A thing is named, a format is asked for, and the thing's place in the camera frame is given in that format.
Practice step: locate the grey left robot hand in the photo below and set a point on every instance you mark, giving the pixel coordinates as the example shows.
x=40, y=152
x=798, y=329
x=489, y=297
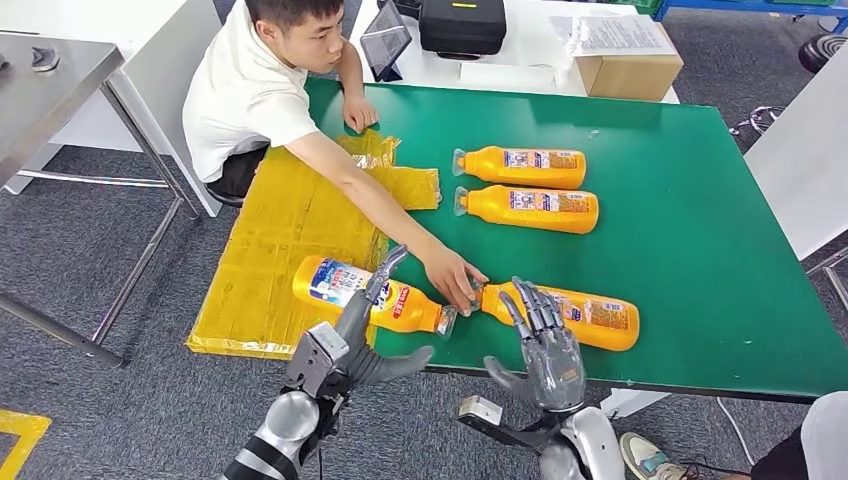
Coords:
x=354, y=338

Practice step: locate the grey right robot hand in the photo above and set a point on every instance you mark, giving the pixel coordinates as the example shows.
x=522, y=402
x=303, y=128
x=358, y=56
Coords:
x=553, y=371

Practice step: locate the orange detergent bottle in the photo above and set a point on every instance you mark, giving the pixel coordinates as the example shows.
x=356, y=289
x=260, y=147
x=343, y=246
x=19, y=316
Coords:
x=523, y=215
x=523, y=173
x=596, y=328
x=411, y=311

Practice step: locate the white table foot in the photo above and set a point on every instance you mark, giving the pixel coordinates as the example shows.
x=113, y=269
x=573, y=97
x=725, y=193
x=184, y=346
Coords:
x=629, y=401

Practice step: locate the yellow taped cardboard sheet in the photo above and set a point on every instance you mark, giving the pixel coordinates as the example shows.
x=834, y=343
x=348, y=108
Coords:
x=278, y=252

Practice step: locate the person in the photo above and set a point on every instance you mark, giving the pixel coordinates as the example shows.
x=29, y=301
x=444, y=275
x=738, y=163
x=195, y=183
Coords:
x=238, y=99
x=825, y=430

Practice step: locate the dark tablet on stand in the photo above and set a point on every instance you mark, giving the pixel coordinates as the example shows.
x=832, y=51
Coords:
x=384, y=43

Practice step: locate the brown cardboard box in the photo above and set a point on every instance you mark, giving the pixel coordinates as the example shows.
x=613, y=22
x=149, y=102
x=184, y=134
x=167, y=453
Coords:
x=629, y=79

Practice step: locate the white side table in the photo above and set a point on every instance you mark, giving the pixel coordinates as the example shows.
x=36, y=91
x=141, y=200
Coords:
x=802, y=172

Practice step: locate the black carrying case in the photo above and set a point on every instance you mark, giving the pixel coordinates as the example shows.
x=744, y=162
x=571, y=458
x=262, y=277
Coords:
x=464, y=30

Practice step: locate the black device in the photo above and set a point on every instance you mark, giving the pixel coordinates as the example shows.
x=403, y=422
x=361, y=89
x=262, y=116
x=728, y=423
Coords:
x=407, y=6

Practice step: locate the yellow floor tape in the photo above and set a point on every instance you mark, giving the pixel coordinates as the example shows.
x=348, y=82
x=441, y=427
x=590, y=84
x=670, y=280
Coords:
x=26, y=420

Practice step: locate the printed paper in plastic sleeve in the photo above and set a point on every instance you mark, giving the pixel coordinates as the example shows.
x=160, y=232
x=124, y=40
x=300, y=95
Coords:
x=616, y=36

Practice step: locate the green plastic bin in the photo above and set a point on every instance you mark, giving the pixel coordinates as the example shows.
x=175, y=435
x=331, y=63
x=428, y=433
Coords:
x=639, y=5

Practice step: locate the stainless steel table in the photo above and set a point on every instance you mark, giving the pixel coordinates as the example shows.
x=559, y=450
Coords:
x=46, y=106

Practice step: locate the blue metal shelf rack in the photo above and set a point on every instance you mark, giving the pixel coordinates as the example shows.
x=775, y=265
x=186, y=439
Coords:
x=729, y=8

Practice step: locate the black round ribbed stool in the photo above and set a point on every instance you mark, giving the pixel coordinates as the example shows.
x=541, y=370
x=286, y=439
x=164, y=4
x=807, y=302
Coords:
x=821, y=54

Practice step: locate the small metal part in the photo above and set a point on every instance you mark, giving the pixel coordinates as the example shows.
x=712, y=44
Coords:
x=45, y=60

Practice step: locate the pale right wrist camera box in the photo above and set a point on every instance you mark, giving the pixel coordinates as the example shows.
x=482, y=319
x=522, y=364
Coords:
x=480, y=411

